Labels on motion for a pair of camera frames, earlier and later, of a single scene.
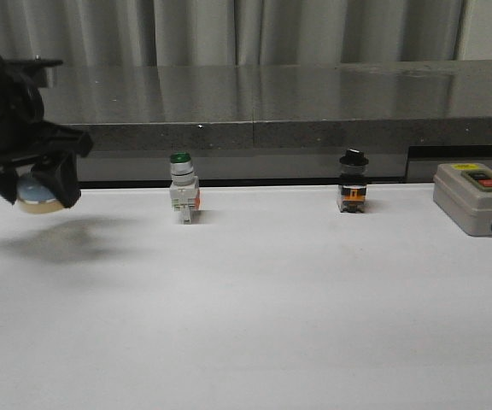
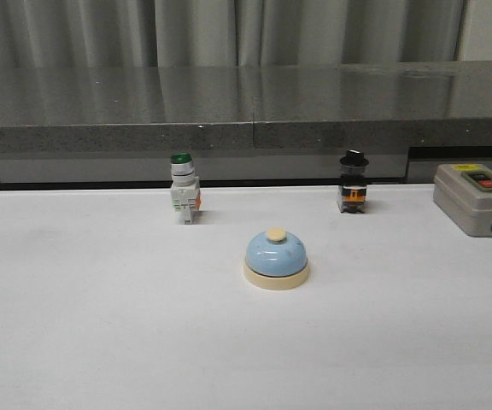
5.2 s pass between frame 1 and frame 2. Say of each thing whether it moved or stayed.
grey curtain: stayed
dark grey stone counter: stayed
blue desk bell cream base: moved
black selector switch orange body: stayed
